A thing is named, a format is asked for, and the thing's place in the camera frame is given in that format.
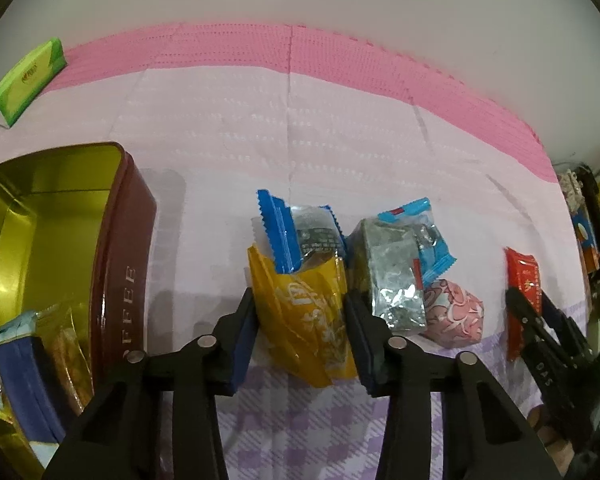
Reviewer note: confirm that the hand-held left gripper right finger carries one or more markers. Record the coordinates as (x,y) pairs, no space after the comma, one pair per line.
(362,347)

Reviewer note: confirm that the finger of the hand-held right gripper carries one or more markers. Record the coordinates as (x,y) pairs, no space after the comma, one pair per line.
(562,325)
(525,312)

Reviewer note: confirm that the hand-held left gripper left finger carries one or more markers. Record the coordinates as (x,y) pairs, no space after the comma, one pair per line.
(242,345)

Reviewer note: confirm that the red snack packet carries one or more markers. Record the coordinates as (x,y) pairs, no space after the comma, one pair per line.
(522,272)

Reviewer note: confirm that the pink patterned snack packet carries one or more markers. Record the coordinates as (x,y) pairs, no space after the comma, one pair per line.
(455,315)

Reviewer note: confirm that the silver snack packet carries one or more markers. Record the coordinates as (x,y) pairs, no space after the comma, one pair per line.
(390,280)

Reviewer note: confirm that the light blue snack packet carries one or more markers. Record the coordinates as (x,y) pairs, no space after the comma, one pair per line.
(425,245)

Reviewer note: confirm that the blue wrapper dark snack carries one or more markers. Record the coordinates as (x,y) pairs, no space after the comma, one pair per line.
(310,235)

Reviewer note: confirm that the maroon tin box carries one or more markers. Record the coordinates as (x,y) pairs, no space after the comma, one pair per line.
(125,240)

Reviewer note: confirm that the clear packet orange snack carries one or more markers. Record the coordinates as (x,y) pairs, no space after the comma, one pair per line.
(67,360)

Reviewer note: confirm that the dark blue snack packet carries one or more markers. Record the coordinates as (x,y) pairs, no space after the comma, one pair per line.
(25,390)

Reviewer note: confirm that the person's right hand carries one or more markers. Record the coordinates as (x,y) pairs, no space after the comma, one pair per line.
(547,432)

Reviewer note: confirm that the floral patterned box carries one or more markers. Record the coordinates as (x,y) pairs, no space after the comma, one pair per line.
(570,187)

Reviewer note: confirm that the pink foam mat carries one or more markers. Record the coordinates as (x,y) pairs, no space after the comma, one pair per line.
(330,50)

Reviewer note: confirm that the green tissue pack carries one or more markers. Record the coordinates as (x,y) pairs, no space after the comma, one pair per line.
(27,77)

